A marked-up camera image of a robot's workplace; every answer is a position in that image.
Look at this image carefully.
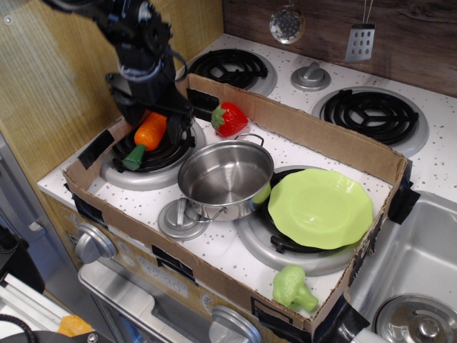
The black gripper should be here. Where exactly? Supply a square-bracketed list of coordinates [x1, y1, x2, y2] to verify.
[105, 62, 195, 144]

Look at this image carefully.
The orange toy carrot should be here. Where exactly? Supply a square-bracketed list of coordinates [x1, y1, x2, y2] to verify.
[122, 111, 167, 171]

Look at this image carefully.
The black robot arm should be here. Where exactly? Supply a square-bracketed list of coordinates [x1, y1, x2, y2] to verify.
[47, 1, 194, 144]

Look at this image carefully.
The green plastic plate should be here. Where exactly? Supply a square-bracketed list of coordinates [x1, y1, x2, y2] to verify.
[268, 169, 373, 249]

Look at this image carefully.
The front left black burner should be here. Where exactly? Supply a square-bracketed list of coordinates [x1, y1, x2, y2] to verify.
[101, 122, 206, 192]

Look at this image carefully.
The black burner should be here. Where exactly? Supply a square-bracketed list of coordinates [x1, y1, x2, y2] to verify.
[235, 165, 358, 277]
[311, 86, 429, 157]
[189, 49, 277, 96]
[101, 122, 206, 192]

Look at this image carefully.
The red toy strawberry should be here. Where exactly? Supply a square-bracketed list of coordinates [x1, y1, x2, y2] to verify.
[211, 102, 248, 137]

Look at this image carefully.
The stainless steel pot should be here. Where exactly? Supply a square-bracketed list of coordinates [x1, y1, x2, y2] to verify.
[177, 133, 274, 224]

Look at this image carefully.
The back left black burner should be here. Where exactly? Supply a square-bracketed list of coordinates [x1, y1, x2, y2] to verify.
[189, 49, 277, 96]

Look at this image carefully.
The silver stovetop knob front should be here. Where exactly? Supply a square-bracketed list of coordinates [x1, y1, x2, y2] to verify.
[158, 198, 209, 242]

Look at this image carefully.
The silver stovetop knob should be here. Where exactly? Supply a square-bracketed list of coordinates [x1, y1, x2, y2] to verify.
[158, 198, 209, 242]
[291, 62, 331, 91]

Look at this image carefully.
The left silver oven knob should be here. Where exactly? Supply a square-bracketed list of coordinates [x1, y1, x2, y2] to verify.
[75, 222, 118, 264]

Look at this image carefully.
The silver oven knob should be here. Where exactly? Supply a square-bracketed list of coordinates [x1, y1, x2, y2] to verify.
[75, 222, 118, 264]
[209, 305, 263, 343]

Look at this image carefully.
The silver stovetop knob back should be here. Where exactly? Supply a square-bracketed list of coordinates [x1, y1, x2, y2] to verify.
[291, 62, 331, 91]

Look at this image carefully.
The hanging metal strainer ladle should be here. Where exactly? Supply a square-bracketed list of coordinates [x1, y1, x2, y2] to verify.
[269, 1, 306, 45]

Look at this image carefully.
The front right black burner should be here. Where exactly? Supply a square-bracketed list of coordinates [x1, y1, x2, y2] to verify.
[235, 165, 358, 277]

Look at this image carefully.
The cardboard fence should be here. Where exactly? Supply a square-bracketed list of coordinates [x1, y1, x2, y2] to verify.
[64, 74, 412, 342]

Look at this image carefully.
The hanging metal spatula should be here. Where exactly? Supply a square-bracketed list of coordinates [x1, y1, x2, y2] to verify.
[345, 1, 376, 63]

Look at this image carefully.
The green toy broccoli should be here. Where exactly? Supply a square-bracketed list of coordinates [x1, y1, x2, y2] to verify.
[273, 265, 318, 312]

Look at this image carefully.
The right silver oven knob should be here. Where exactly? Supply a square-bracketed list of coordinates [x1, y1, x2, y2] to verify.
[209, 305, 263, 343]

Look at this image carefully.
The orange cloth piece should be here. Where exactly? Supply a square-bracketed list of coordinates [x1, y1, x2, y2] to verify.
[57, 314, 93, 337]

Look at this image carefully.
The back right black burner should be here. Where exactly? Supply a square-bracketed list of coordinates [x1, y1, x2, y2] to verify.
[311, 86, 429, 157]

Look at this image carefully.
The stainless steel sink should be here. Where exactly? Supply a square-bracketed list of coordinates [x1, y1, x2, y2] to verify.
[349, 192, 456, 342]

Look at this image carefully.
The silver sink drain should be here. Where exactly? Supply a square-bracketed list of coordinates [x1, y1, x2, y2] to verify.
[372, 294, 456, 342]

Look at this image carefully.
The silver oven door handle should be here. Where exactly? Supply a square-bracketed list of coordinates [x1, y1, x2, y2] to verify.
[79, 262, 198, 342]

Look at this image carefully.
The black cable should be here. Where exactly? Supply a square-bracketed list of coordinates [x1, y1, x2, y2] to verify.
[0, 313, 36, 343]

